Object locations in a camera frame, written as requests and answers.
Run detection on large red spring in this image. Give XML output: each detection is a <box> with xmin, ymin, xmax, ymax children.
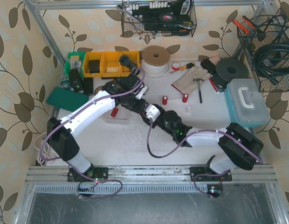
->
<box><xmin>182</xmin><ymin>94</ymin><xmax>189</xmax><ymax>103</ymax></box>
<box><xmin>162</xmin><ymin>96</ymin><xmax>168</xmax><ymax>105</ymax></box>

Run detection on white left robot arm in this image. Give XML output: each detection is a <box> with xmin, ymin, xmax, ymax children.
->
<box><xmin>44</xmin><ymin>74</ymin><xmax>149</xmax><ymax>178</ymax></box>

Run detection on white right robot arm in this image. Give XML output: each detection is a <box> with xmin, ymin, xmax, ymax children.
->
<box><xmin>140</xmin><ymin>104</ymin><xmax>263</xmax><ymax>174</ymax></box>

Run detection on clear plastic spring box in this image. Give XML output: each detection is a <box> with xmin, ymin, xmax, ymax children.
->
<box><xmin>103</xmin><ymin>105</ymin><xmax>131</xmax><ymax>125</ymax></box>

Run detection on white peg board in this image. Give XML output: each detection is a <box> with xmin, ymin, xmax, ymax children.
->
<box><xmin>163</xmin><ymin>98</ymin><xmax>191</xmax><ymax>117</ymax></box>

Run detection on brown tape roll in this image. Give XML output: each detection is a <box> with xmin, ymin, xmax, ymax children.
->
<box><xmin>94</xmin><ymin>86</ymin><xmax>104</xmax><ymax>95</ymax></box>

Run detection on beige work glove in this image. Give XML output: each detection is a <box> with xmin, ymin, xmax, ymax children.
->
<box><xmin>171</xmin><ymin>66</ymin><xmax>211</xmax><ymax>94</ymax></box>

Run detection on grey pipe fitting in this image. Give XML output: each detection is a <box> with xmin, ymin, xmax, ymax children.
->
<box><xmin>119</xmin><ymin>55</ymin><xmax>140</xmax><ymax>75</ymax></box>

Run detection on yellow parts bin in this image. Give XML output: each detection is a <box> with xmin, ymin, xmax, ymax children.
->
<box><xmin>82</xmin><ymin>51</ymin><xmax>140</xmax><ymax>78</ymax></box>

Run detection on red white tape roll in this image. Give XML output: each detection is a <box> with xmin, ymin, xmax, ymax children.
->
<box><xmin>172</xmin><ymin>62</ymin><xmax>180</xmax><ymax>71</ymax></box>

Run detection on black battery charger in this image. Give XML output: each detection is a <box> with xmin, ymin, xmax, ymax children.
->
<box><xmin>69</xmin><ymin>69</ymin><xmax>83</xmax><ymax>92</ymax></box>

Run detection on green parts bin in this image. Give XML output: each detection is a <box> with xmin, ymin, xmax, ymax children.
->
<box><xmin>64</xmin><ymin>52</ymin><xmax>86</xmax><ymax>74</ymax></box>

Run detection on black sanding block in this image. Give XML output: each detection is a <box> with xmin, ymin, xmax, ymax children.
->
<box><xmin>200</xmin><ymin>59</ymin><xmax>216</xmax><ymax>74</ymax></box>

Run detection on clear blue storage box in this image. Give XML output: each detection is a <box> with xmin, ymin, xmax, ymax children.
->
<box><xmin>224</xmin><ymin>78</ymin><xmax>270</xmax><ymax>128</ymax></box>

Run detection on black round disc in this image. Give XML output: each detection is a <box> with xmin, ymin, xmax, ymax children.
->
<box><xmin>213</xmin><ymin>58</ymin><xmax>249</xmax><ymax>87</ymax></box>

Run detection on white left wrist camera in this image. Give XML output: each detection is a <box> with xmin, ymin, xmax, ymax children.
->
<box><xmin>135</xmin><ymin>85</ymin><xmax>149</xmax><ymax>99</ymax></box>

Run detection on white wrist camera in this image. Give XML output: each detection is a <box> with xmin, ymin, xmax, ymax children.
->
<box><xmin>144</xmin><ymin>104</ymin><xmax>161</xmax><ymax>122</ymax></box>
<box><xmin>135</xmin><ymin>85</ymin><xmax>149</xmax><ymax>99</ymax></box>

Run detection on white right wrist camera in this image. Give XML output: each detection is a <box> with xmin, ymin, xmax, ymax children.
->
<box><xmin>144</xmin><ymin>104</ymin><xmax>161</xmax><ymax>122</ymax></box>

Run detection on white cable spool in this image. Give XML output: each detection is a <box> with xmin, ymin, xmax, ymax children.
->
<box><xmin>141</xmin><ymin>45</ymin><xmax>170</xmax><ymax>78</ymax></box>

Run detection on black handled hammer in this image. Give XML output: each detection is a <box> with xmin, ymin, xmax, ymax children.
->
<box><xmin>193</xmin><ymin>78</ymin><xmax>204</xmax><ymax>104</ymax></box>

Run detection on black wire basket centre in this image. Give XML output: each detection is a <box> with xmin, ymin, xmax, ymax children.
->
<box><xmin>116</xmin><ymin>0</ymin><xmax>197</xmax><ymax>39</ymax></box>

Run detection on black wire basket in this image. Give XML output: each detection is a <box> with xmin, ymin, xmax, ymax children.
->
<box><xmin>233</xmin><ymin>14</ymin><xmax>289</xmax><ymax>92</ymax></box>
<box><xmin>116</xmin><ymin>0</ymin><xmax>197</xmax><ymax>39</ymax></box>

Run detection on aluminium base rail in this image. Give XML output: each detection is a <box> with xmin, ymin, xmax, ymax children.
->
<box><xmin>25</xmin><ymin>165</ymin><xmax>278</xmax><ymax>195</ymax></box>

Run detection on coiled black hose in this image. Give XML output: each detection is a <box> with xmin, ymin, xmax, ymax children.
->
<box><xmin>254</xmin><ymin>41</ymin><xmax>289</xmax><ymax>80</ymax></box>

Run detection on black wire basket right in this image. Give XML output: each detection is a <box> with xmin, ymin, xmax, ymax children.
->
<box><xmin>233</xmin><ymin>14</ymin><xmax>289</xmax><ymax>92</ymax></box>

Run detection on orange handled pliers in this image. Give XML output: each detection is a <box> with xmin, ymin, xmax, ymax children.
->
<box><xmin>233</xmin><ymin>15</ymin><xmax>257</xmax><ymax>35</ymax></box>

